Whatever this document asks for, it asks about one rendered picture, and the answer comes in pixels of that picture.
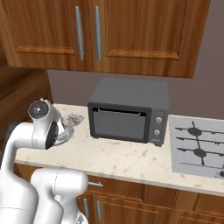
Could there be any wooden drawer front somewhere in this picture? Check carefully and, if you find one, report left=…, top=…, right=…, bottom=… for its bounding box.
left=174, top=189, right=224, bottom=218
left=87, top=174, right=144, bottom=202
left=142, top=184, right=179, bottom=208

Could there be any grey base cupboard handle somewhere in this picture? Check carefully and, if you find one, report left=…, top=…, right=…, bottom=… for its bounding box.
left=95, top=199, right=102, bottom=222
left=83, top=198, right=90, bottom=221

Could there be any grey fish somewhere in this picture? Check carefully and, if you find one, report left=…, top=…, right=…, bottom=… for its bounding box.
left=61, top=113, right=86, bottom=128

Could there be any grey wall cupboard handle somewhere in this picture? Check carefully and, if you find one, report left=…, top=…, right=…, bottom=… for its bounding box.
left=94, top=5, right=103, bottom=63
left=74, top=5, right=86, bottom=61

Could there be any grey toaster oven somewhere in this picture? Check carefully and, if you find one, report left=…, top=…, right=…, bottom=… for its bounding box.
left=87, top=77, right=171, bottom=147

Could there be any wooden wall cupboard door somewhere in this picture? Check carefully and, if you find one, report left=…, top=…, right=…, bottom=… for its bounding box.
left=0, top=0, right=90, bottom=73
left=87, top=0, right=212, bottom=79

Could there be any grey gas hob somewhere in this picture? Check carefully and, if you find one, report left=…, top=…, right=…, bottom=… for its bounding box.
left=168, top=115, right=224, bottom=179

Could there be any wooden base cupboard door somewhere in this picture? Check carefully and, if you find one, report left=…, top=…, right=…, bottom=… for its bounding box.
left=169, top=209, right=224, bottom=224
left=76, top=192, right=95, bottom=224
left=92, top=193, right=173, bottom=224

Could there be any grey drawer handle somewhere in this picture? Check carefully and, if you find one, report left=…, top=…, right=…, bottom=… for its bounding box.
left=87, top=181, right=104, bottom=188

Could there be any grey oven glass door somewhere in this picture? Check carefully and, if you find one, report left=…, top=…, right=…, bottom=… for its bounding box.
left=88, top=106, right=153, bottom=144

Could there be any wooden tall cabinet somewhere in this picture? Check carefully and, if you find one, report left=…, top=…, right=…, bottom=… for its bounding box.
left=0, top=40, right=54, bottom=144

